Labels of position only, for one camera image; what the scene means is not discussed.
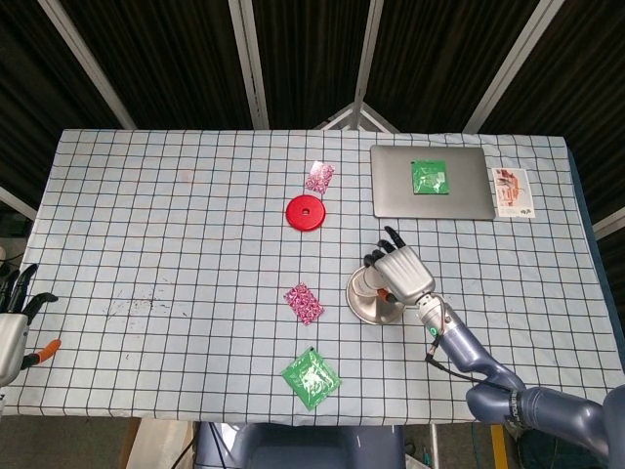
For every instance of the round steel plate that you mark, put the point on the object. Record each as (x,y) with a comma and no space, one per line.
(371,312)

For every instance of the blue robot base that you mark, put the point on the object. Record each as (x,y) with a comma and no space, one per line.
(303,449)

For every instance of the light blue checked tablecloth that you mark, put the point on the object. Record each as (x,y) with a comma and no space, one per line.
(146,220)

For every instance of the red round plastic disc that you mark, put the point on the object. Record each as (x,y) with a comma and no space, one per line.
(306,213)

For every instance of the white triangular frame bracket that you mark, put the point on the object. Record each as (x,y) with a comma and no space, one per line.
(360,106)

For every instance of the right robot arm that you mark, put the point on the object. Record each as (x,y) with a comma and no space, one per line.
(469,352)

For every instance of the dark blue table cover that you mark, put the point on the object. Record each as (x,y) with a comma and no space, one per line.
(585,195)

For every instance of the large green tea packet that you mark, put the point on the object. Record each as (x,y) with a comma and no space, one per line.
(310,378)

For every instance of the small green tea packet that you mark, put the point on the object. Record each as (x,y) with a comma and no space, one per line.
(429,177)

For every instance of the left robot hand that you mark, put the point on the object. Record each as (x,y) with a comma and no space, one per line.
(11,342)

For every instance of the pink patterned packet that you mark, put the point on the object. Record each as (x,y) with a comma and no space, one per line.
(304,304)
(320,177)

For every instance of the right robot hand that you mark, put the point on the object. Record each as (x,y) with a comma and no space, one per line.
(405,273)

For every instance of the white metal frame bar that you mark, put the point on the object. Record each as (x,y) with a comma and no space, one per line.
(249,63)
(17,202)
(88,63)
(512,66)
(368,49)
(610,222)

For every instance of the white postcard with red picture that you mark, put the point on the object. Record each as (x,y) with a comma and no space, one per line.
(512,193)

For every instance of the grey closed laptop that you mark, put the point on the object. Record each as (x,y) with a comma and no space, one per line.
(469,185)

